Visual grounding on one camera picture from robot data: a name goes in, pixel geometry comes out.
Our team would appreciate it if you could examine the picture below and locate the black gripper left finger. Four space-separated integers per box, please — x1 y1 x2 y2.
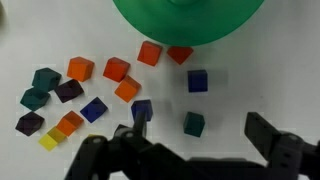
64 109 188 180

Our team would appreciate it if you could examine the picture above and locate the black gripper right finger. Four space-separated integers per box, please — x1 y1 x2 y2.
244 111 320 180

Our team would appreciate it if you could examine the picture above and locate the green translucent plastic bowl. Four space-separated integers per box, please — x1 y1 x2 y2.
112 0 266 47

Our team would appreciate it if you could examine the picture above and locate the yellow small cube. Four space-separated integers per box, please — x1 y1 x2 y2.
87 133 104 140
37 125 68 152

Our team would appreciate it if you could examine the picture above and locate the blue small cube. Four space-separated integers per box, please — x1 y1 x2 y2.
186 69 209 94
79 96 109 124
130 99 154 123

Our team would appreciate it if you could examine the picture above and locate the orange small cube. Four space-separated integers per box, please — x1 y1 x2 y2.
114 74 142 104
66 56 96 83
55 110 85 138

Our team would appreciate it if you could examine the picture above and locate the dark green small cube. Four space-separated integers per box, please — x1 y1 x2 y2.
31 67 63 93
182 111 206 138
19 87 52 112

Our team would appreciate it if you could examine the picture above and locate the red small cube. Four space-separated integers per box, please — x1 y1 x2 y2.
102 56 131 83
166 45 195 66
136 40 164 67

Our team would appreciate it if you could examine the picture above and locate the dark purple small cube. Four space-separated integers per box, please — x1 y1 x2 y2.
53 78 85 104
14 111 46 137

